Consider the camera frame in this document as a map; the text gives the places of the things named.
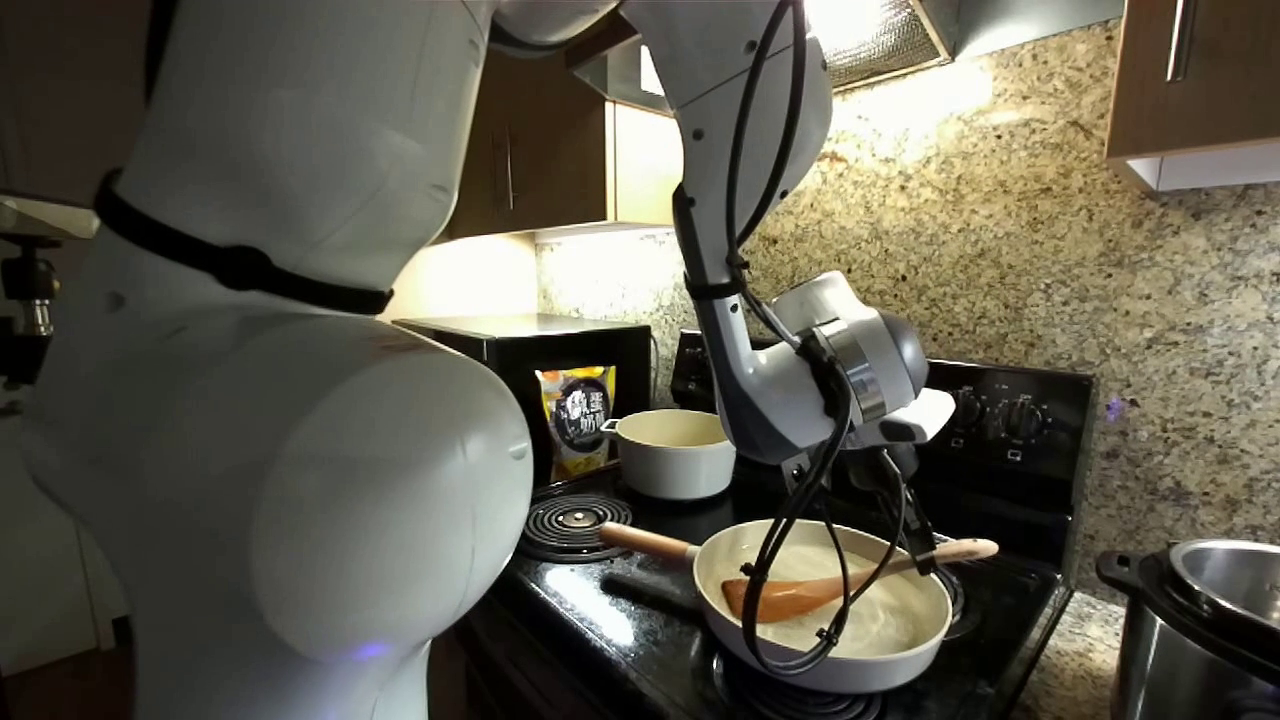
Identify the dark cabinet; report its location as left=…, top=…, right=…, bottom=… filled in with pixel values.
left=1110, top=0, right=1280, bottom=194
left=446, top=14, right=679, bottom=242

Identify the wooden spoon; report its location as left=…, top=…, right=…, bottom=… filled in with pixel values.
left=720, top=541, right=1001, bottom=626

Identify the black microwave oven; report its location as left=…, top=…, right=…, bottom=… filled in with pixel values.
left=418, top=316, right=651, bottom=488

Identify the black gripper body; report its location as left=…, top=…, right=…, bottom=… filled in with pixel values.
left=845, top=387, right=957, bottom=538

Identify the white frying pan wooden handle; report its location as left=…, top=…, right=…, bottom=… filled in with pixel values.
left=596, top=522, right=957, bottom=696

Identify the range hood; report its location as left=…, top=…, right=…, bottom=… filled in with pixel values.
left=568, top=0, right=1128, bottom=121

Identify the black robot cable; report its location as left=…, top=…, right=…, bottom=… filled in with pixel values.
left=672, top=0, right=938, bottom=676

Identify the stainless steel pressure cooker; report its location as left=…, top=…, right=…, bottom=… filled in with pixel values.
left=1095, top=541, right=1280, bottom=720

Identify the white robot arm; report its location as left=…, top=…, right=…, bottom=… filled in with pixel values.
left=16, top=0, right=957, bottom=720

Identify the white pot with handles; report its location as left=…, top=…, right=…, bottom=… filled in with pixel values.
left=610, top=410, right=736, bottom=501

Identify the black electric stove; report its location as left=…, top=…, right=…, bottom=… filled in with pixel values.
left=461, top=362, right=1091, bottom=720

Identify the dark left upper cabinet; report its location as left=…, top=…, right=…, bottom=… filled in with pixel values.
left=1110, top=0, right=1280, bottom=194

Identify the dark right upper cabinet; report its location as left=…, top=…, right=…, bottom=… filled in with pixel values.
left=446, top=14, right=679, bottom=242

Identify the snack bag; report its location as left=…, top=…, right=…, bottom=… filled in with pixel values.
left=536, top=364, right=616, bottom=479

